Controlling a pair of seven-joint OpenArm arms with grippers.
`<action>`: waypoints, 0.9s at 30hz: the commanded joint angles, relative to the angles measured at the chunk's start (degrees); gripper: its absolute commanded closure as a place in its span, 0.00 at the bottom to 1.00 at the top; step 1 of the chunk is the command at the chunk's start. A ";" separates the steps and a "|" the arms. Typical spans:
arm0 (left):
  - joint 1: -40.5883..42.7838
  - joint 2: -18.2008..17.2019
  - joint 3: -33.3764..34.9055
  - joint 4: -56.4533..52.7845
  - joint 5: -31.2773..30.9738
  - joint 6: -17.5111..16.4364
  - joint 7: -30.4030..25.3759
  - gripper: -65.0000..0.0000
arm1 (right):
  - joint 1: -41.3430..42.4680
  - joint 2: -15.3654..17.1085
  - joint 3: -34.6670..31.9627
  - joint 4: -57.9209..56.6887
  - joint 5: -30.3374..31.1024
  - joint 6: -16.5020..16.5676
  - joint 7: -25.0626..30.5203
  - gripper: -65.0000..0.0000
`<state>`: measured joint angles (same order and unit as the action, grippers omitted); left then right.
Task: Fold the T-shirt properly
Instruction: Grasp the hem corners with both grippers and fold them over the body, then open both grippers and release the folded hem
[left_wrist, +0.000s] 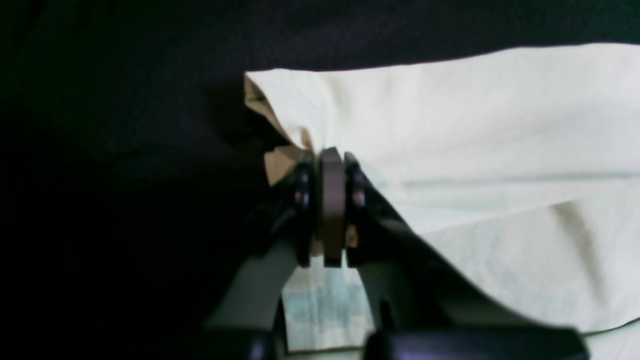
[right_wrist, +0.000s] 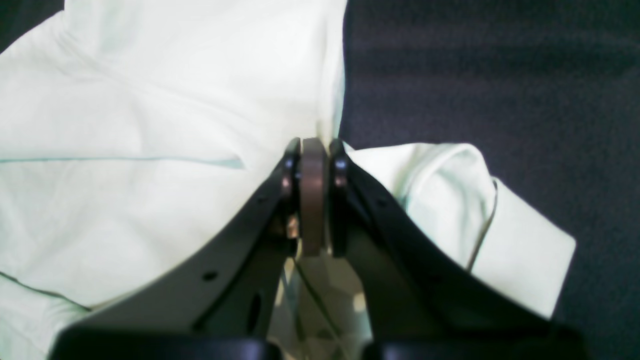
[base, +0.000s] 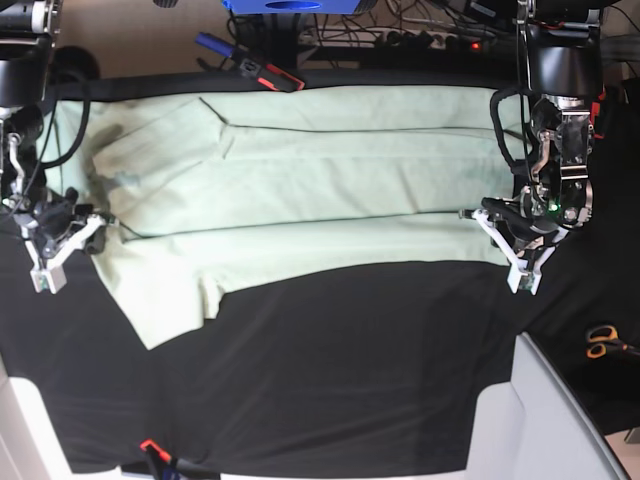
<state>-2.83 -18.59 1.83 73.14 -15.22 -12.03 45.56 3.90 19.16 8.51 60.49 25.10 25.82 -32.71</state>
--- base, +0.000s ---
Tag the black table cloth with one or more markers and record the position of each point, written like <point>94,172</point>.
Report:
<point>362,371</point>

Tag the red black clamp top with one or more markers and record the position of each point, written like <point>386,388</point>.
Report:
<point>270,76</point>

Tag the blue handled clamp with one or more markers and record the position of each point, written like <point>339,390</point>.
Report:
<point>219,46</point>

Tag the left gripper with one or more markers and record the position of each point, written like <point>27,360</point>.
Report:
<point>527,241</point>

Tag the white power strip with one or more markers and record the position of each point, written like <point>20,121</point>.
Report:
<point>437,40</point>

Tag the white table frame right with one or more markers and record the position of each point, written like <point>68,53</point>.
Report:
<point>532,427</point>

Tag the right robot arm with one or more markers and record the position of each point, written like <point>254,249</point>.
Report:
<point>29,30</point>

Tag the white table frame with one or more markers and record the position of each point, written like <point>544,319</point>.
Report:
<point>30,448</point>
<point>532,427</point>

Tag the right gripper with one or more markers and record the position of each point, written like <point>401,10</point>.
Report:
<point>53,227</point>

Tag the red black clamp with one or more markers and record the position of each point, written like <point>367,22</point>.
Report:
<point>597,117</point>
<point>270,76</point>

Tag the white table frame left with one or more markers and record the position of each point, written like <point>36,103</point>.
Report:
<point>30,448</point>

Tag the light green T-shirt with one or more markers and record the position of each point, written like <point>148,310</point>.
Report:
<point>218,192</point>

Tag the blue box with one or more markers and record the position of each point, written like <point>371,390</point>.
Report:
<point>248,7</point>

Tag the orange handled scissors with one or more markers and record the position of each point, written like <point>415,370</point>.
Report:
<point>604,340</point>

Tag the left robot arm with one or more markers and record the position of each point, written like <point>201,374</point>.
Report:
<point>545,129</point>

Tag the red black clamp right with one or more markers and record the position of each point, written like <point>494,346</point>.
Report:
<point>597,117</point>

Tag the red clamp bottom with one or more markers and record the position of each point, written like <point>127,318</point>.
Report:
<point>164,466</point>

